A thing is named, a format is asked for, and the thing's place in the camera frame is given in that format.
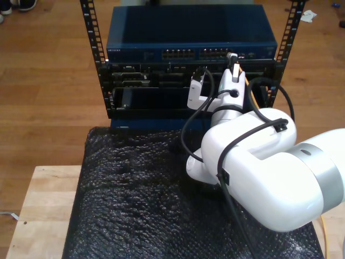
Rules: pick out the small blue object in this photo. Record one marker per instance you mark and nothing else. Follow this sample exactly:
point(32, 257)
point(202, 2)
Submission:
point(336, 5)

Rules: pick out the crumpled white paper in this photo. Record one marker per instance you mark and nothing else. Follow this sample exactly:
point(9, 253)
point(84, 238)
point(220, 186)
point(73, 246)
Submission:
point(308, 16)

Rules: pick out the black equipment rack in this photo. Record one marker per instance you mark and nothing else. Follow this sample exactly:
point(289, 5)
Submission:
point(91, 32)

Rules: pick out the person's dark shoe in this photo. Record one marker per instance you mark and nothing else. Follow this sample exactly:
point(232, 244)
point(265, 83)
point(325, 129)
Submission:
point(6, 8)
point(28, 5)

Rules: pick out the black bubble mat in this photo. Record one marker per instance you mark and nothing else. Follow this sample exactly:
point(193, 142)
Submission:
point(134, 202)

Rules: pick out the blue network switch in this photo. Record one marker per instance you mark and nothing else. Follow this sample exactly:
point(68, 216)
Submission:
point(175, 27)

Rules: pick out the black rack server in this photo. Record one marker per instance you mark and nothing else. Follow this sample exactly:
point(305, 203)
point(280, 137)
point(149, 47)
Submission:
point(161, 78)

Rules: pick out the low blue rack unit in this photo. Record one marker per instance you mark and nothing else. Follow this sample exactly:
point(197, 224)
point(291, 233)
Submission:
point(161, 124)

